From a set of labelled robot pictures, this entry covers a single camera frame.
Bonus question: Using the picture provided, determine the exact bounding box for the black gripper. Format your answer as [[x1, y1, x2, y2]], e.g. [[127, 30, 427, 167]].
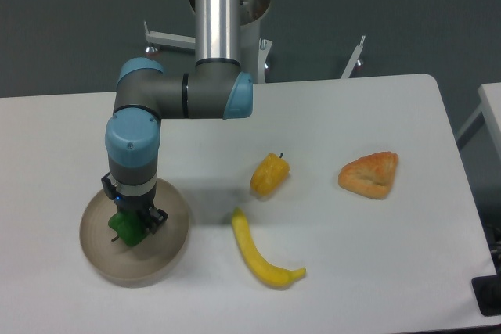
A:
[[101, 173, 168, 234]]

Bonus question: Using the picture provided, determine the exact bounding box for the green bell pepper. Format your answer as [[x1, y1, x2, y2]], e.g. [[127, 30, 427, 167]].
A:
[[108, 211, 149, 247]]

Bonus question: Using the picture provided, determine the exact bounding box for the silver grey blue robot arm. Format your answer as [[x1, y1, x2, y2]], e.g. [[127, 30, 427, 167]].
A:
[[102, 0, 253, 233]]

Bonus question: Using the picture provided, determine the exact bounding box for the beige round plate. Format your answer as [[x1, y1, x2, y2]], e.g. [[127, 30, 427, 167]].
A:
[[79, 178, 190, 288]]

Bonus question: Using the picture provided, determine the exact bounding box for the yellow bell pepper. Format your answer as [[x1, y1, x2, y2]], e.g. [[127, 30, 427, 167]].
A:
[[250, 153, 290, 196]]

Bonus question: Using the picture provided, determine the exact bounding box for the yellow banana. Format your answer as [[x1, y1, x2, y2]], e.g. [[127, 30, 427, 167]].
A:
[[231, 207, 306, 289]]

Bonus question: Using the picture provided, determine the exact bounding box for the orange pastry bread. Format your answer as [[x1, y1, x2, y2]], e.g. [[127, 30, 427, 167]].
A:
[[337, 151, 399, 199]]

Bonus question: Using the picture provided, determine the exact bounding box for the white side table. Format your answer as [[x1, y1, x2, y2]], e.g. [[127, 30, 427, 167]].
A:
[[455, 82, 501, 155]]

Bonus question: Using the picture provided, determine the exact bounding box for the black clamp device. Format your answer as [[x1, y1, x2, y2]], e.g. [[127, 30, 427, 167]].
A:
[[471, 275, 500, 317]]

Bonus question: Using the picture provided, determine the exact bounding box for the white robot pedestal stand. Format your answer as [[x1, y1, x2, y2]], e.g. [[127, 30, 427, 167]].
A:
[[141, 0, 367, 84]]

